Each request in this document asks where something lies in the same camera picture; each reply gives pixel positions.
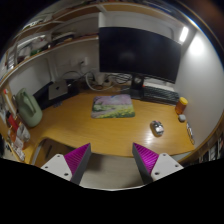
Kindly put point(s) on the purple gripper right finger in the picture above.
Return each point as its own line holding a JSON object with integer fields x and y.
{"x": 153, "y": 166}

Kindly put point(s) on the grey computer mouse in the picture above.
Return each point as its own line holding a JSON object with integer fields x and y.
{"x": 157, "y": 128}

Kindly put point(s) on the black computer monitor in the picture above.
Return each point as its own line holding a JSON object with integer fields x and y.
{"x": 139, "y": 53}

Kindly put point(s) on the white ceiling light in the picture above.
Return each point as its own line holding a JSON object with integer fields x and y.
{"x": 184, "y": 34}

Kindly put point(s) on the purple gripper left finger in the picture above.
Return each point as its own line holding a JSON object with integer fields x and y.
{"x": 71, "y": 166}

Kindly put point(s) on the small white round object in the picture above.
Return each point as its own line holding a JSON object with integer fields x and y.
{"x": 182, "y": 117}

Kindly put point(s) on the orange pill bottle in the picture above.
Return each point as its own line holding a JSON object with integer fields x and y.
{"x": 181, "y": 105}

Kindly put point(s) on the wooden wall shelf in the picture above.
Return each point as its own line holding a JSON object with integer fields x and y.
{"x": 39, "y": 35}

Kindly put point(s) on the landscape print mouse pad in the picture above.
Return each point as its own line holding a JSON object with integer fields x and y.
{"x": 116, "y": 106}

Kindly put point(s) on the silver mini computer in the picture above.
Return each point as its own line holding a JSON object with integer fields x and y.
{"x": 57, "y": 89}

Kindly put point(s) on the green watering can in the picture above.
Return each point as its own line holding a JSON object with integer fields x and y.
{"x": 28, "y": 108}

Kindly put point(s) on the black keyboard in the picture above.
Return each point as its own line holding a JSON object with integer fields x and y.
{"x": 159, "y": 95}

